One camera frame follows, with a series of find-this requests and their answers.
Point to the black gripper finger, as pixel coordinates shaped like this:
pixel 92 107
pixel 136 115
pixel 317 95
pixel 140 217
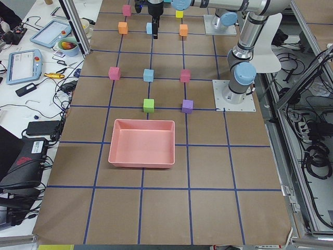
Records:
pixel 155 27

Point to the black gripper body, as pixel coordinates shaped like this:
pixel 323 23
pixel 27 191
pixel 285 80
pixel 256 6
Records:
pixel 155 9

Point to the light blue block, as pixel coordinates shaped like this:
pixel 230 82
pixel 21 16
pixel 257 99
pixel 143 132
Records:
pixel 148 75
pixel 149 28

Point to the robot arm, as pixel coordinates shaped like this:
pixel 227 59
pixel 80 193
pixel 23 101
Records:
pixel 251 55
pixel 260 8

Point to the yellow block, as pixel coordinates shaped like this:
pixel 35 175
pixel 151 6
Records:
pixel 179 14

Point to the pink block right front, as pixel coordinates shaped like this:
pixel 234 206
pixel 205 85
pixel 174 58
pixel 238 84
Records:
pixel 126 10

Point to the orange block back row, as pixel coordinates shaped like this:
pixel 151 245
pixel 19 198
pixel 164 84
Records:
pixel 183 30

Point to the orange block row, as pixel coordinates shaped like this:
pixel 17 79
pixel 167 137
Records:
pixel 183 30
pixel 123 27

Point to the orange block front row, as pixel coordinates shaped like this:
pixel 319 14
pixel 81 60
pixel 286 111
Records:
pixel 123 27

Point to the pink block left back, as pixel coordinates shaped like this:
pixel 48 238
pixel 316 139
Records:
pixel 185 75

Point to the pink block left front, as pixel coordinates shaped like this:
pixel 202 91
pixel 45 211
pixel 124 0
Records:
pixel 114 73

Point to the beige bowl with lemon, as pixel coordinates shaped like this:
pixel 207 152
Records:
pixel 86 27

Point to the green block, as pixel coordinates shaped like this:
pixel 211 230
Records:
pixel 148 105

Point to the blue bowl with fruit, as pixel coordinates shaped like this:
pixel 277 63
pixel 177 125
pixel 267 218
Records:
pixel 68 46

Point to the purple block near pink tray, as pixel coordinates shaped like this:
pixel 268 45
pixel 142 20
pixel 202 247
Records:
pixel 187 106

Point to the scissors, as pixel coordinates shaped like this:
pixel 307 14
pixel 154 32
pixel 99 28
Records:
pixel 62 71

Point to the teach pendant upper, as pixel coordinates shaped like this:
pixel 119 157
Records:
pixel 49 35

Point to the teach pendant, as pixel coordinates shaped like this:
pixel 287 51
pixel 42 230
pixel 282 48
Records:
pixel 49 35
pixel 24 66

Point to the pink plastic tray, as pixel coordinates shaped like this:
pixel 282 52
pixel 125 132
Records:
pixel 142 143

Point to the teach pendant lower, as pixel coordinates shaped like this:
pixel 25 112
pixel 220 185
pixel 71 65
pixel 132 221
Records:
pixel 24 66

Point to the black power adapter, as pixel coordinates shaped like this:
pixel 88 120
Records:
pixel 42 127

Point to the black computer box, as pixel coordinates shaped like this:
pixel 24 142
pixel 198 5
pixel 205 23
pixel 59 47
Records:
pixel 21 161

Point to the aluminium frame post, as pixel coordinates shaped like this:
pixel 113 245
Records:
pixel 73 18

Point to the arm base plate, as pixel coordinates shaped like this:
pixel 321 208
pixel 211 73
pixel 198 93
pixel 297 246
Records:
pixel 226 100
pixel 224 25

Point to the yellow-handled tool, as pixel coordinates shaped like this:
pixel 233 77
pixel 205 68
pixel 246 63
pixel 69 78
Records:
pixel 54 75

